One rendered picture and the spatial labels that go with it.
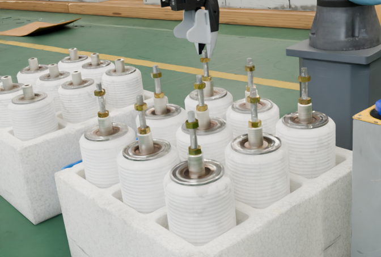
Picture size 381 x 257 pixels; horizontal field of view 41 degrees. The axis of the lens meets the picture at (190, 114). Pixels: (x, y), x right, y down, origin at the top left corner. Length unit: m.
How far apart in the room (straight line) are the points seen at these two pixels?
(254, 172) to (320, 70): 0.42
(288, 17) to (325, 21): 1.72
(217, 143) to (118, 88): 0.46
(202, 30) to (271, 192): 0.34
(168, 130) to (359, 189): 0.35
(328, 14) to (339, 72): 0.12
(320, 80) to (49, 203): 0.64
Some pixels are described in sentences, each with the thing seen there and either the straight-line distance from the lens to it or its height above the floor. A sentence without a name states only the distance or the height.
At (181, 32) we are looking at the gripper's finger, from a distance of 0.98.
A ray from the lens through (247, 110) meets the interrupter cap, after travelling 0.90.
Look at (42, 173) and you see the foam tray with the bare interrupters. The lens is 1.12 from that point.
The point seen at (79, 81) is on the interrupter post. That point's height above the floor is 0.26.
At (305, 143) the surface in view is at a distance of 0.82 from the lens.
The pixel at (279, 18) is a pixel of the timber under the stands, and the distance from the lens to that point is 2.84.
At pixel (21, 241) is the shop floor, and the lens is 1.12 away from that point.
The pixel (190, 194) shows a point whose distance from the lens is 0.66.
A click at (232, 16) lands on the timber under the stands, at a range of 3.04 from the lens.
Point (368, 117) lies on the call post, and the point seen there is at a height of 0.31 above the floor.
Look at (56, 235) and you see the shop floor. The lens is 1.10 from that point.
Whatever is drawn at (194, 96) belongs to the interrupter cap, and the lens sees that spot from 1.00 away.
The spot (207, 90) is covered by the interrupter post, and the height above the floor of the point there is 0.26.
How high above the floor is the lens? 0.57
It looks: 20 degrees down
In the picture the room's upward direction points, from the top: 6 degrees counter-clockwise
